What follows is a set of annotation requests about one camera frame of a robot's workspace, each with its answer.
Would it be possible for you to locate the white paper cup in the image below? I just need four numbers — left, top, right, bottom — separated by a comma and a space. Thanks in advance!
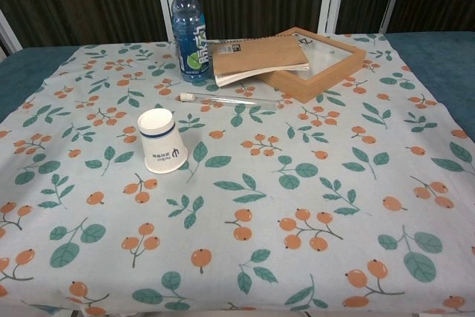
137, 108, 189, 174

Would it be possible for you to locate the clear glass test tube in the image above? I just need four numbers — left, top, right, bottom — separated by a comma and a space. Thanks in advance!
179, 91, 284, 111

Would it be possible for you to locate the floral print tablecloth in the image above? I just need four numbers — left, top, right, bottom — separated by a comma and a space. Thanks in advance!
0, 32, 475, 317

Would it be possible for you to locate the brown kraft spiral notebook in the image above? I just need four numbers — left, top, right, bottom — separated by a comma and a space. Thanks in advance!
210, 35, 311, 88

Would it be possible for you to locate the blue plastic drink bottle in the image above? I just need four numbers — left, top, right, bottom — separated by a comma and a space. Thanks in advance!
171, 0, 212, 85

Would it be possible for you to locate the teal table cover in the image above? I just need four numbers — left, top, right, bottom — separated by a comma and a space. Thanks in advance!
0, 31, 475, 125

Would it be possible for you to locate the wooden picture frame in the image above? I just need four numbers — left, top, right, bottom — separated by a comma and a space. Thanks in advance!
259, 26, 368, 105

